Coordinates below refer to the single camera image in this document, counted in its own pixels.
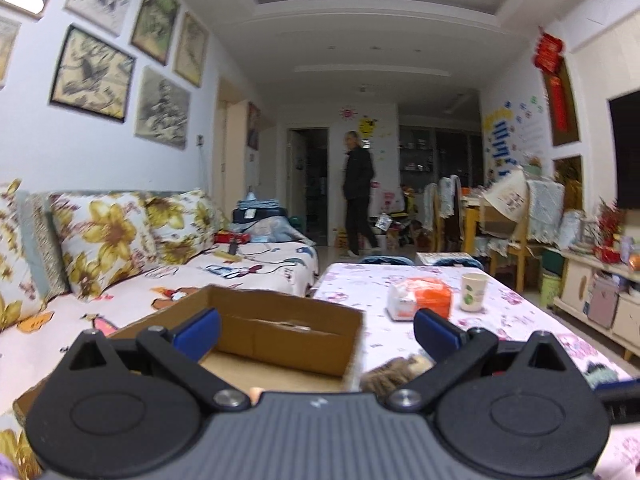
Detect sofa with cartoon cover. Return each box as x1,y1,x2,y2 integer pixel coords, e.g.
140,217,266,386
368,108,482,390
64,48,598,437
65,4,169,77
0,179,321,411

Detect orange tissue pack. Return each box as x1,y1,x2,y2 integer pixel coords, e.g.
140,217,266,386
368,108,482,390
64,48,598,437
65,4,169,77
385,278,452,322

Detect framed pencil portrait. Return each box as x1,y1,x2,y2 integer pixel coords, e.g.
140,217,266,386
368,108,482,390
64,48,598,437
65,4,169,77
134,66,191,150

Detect framed cartoon drawing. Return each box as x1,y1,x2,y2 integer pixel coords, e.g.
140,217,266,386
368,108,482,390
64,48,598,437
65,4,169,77
49,24,136,124

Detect pink cartoon tablecloth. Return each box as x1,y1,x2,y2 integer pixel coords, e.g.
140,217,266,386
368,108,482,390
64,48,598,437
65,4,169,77
311,261,640,480

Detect brown ribbed plush hat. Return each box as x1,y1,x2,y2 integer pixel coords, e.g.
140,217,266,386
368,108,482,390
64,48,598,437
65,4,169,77
359,354,434,399

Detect white tv cabinet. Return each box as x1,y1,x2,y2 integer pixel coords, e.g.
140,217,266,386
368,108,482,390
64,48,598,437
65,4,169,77
551,250,639,362

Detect white paper cup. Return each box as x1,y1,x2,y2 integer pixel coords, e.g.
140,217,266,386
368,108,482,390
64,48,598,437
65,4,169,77
460,272,488,312

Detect floral sofa cushion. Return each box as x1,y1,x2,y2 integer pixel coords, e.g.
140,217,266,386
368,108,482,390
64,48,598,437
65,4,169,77
144,188,224,264
50,192,160,300

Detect person in black clothes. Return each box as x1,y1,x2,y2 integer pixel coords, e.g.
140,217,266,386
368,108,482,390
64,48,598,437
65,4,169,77
342,130,378,257

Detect wooden chair with cloth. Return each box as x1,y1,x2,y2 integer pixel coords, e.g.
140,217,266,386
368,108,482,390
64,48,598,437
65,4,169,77
480,166,565,292

